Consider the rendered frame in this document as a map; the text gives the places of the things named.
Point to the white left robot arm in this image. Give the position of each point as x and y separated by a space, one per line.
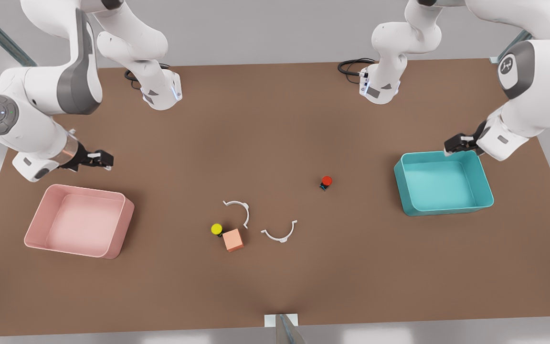
528 81

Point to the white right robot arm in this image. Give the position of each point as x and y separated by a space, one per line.
41 91

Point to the blue storage box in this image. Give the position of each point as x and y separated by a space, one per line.
443 182

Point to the pink storage box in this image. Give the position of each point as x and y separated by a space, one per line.
80 220

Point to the red button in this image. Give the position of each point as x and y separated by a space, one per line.
326 182

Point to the yellow button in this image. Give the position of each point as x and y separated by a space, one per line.
216 230

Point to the white curved clip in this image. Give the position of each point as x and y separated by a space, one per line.
280 233
240 210

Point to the orange cube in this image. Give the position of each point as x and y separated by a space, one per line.
233 240

